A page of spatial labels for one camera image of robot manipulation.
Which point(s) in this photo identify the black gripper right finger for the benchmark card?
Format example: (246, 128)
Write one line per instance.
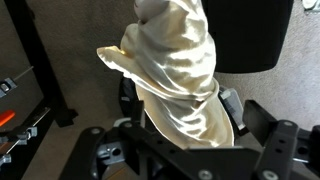
(280, 146)

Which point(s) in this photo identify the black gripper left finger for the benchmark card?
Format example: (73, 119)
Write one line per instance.
(133, 140)

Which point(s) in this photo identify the cream cloth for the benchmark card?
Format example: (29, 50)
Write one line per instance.
(176, 73)

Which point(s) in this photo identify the black wooden chair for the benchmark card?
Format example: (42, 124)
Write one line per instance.
(246, 33)

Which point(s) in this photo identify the black bar clamp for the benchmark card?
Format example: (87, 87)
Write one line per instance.
(18, 135)

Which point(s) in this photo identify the black metal stand leg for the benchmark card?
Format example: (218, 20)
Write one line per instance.
(36, 60)

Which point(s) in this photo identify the grey metal clamp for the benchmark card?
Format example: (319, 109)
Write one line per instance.
(6, 85)

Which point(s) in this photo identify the white sneaker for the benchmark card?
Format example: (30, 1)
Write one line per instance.
(311, 3)

